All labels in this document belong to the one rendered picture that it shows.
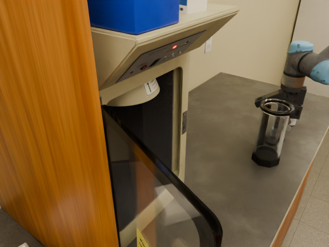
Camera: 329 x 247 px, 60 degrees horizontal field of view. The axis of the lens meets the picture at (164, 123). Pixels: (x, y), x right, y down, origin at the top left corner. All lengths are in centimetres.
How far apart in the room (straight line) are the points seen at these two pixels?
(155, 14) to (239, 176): 73
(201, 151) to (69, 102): 80
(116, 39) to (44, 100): 14
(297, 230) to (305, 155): 108
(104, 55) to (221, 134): 88
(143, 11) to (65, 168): 27
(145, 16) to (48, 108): 19
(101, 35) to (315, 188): 235
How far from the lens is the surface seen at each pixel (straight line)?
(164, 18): 44
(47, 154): 53
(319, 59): 101
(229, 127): 130
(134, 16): 39
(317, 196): 254
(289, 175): 110
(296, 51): 106
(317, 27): 349
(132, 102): 63
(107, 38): 42
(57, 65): 39
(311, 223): 232
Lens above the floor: 160
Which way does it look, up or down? 31 degrees down
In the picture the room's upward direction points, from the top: straight up
